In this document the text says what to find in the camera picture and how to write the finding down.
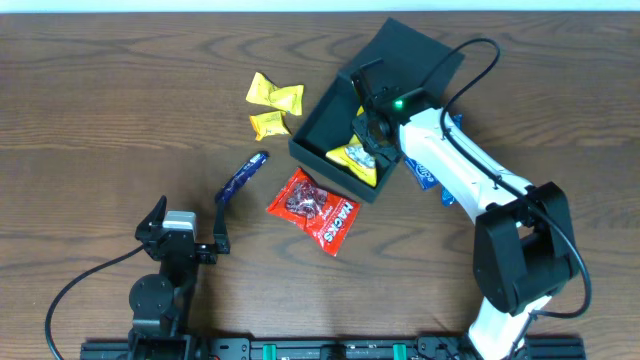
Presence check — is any red Hacks candy bag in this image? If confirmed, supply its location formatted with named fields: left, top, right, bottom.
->
left=266, top=167, right=361, bottom=256

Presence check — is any blue wafer bar packet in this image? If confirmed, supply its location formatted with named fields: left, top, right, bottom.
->
left=441, top=114, right=463, bottom=207

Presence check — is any black aluminium mounting rail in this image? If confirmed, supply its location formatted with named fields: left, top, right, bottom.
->
left=79, top=335, right=587, bottom=360

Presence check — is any yellow seed snack bag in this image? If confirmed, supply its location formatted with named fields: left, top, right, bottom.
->
left=325, top=133, right=378, bottom=188

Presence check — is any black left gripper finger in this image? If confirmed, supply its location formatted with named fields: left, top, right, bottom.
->
left=213, top=198, right=230, bottom=254
left=134, top=195, right=167, bottom=240

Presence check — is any dark green open box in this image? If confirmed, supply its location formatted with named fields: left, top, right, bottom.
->
left=289, top=18, right=464, bottom=203

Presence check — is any blue Eclipse gum pack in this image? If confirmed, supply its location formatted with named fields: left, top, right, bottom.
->
left=404, top=157, right=439, bottom=191

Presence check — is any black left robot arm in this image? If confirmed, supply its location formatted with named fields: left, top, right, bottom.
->
left=126, top=196, right=230, bottom=360

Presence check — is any large yellow candy wrapper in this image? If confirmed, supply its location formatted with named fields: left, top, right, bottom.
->
left=246, top=72, right=304, bottom=116

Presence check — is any small yellow candy wrapper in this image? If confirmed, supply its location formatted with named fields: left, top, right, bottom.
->
left=249, top=110, right=290, bottom=141

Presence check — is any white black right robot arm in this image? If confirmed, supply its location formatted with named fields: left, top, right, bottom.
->
left=351, top=59, right=588, bottom=359

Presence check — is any dark blue snack bar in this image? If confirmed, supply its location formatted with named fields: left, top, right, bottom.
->
left=214, top=151, right=269, bottom=203

